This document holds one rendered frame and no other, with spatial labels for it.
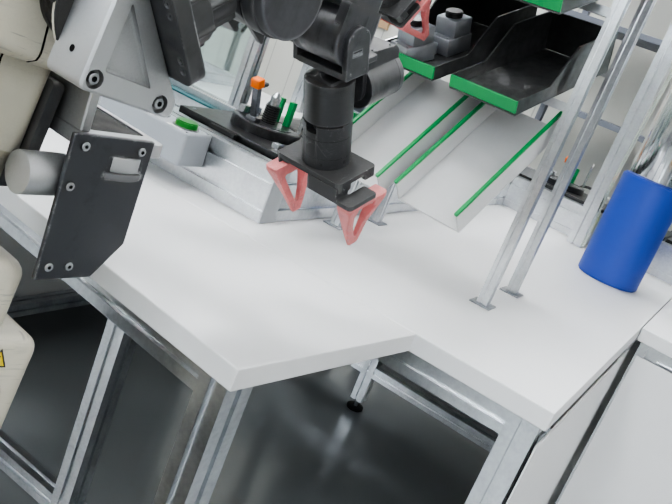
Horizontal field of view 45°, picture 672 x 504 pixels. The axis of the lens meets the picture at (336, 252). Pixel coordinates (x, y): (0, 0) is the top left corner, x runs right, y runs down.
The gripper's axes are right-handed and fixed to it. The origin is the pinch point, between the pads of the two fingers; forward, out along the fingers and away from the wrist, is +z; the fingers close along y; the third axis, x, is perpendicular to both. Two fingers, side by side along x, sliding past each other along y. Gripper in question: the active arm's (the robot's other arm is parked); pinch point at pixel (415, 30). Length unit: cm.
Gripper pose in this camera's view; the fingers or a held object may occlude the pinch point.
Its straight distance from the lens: 138.9
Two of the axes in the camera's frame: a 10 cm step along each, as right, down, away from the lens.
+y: -5.7, -5.0, 6.5
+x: -6.6, 7.5, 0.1
